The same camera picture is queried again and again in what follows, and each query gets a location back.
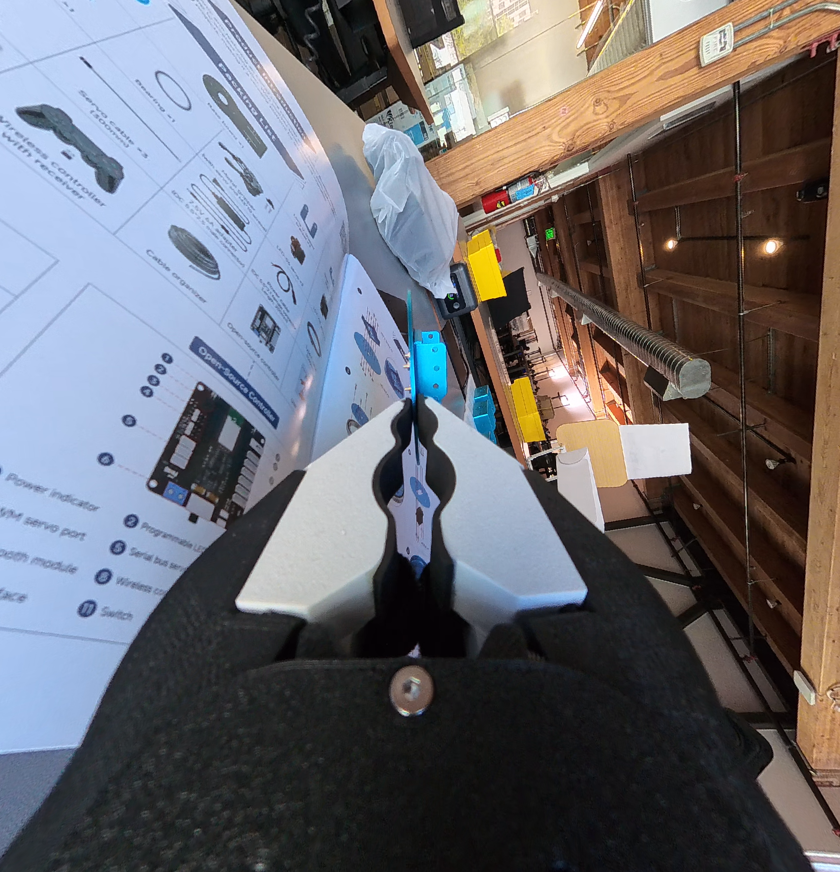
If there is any yellow storage bin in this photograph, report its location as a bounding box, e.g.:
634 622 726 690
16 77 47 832
465 228 508 302
509 376 548 444

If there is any grey device with green display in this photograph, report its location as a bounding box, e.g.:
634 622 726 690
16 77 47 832
434 262 478 321

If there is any white hanging panel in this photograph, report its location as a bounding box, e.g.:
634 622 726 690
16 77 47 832
618 422 693 482

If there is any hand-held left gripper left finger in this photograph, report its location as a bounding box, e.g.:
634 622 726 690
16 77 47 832
235 399 403 622

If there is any white curved panel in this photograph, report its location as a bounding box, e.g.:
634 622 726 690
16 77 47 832
555 446 607 534

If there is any red fire extinguisher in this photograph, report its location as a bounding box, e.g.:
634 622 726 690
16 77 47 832
480 173 538 213

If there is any silver flexible duct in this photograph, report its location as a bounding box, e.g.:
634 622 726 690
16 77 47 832
534 271 714 401

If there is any wooden edged desk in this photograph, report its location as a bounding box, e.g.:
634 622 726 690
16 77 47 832
372 0 435 124

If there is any beige hanging panel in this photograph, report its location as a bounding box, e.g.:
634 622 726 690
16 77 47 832
555 419 630 489

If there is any blue round metal plate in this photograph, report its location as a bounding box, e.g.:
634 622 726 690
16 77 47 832
405 289 429 466

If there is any white plastic wrapped bundle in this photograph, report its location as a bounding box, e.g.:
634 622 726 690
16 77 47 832
361 123 462 298

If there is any white instruction booklet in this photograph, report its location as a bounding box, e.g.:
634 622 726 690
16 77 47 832
0 0 477 758

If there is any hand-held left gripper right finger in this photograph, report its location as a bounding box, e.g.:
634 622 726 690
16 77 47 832
425 396 590 632

